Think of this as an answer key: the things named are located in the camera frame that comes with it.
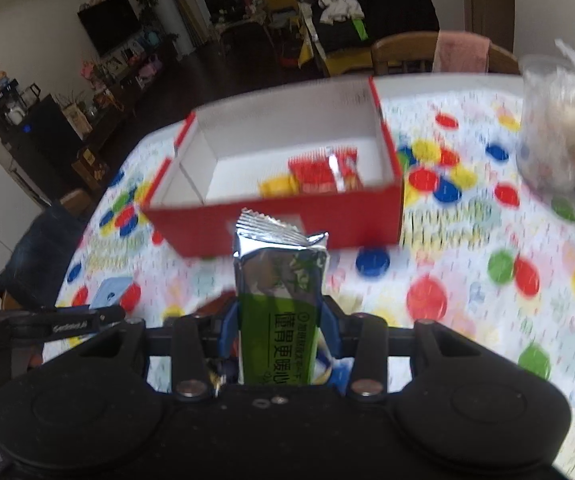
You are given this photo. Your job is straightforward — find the red snack packet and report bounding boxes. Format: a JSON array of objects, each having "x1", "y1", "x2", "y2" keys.
[{"x1": 287, "y1": 146, "x2": 362, "y2": 194}]

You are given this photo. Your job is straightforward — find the dark side cabinet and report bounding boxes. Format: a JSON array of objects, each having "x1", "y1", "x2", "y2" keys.
[{"x1": 0, "y1": 94, "x2": 95, "y2": 200}]

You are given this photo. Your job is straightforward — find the pink cloth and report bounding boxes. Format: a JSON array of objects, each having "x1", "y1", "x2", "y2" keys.
[{"x1": 433, "y1": 30, "x2": 491, "y2": 74}]

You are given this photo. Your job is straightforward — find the wall television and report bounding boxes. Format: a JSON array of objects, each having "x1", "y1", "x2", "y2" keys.
[{"x1": 77, "y1": 0, "x2": 141, "y2": 58}]

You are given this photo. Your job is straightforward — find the black coat pile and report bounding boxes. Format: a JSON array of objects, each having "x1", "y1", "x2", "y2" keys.
[{"x1": 312, "y1": 0, "x2": 439, "y2": 54}]

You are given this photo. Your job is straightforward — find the wooden chair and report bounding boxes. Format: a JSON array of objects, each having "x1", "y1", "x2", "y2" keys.
[{"x1": 371, "y1": 32, "x2": 521, "y2": 75}]

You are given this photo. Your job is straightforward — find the clear plastic jar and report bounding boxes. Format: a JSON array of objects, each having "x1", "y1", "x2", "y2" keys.
[{"x1": 516, "y1": 53, "x2": 575, "y2": 222}]

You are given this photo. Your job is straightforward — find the balloon birthday tablecloth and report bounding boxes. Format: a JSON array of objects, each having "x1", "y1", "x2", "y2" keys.
[{"x1": 56, "y1": 90, "x2": 575, "y2": 479}]

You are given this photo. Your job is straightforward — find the blue white snack packet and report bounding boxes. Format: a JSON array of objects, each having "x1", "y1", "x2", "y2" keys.
[{"x1": 311, "y1": 338, "x2": 353, "y2": 396}]

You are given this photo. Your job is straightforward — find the yellow candy packet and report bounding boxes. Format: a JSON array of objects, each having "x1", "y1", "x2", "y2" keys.
[{"x1": 258, "y1": 174, "x2": 299, "y2": 198}]

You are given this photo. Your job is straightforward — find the dark jeans on chair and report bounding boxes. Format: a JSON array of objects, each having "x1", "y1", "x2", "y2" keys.
[{"x1": 0, "y1": 204, "x2": 86, "y2": 311}]

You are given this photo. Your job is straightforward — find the light blue snack packet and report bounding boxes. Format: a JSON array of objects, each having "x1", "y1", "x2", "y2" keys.
[{"x1": 90, "y1": 276, "x2": 133, "y2": 309}]

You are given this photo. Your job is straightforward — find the red cardboard box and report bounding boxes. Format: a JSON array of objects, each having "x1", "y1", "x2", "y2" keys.
[{"x1": 142, "y1": 76, "x2": 403, "y2": 257}]

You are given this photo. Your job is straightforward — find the green wafer packet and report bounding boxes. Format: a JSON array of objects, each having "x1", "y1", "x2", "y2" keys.
[{"x1": 233, "y1": 209, "x2": 329, "y2": 386}]

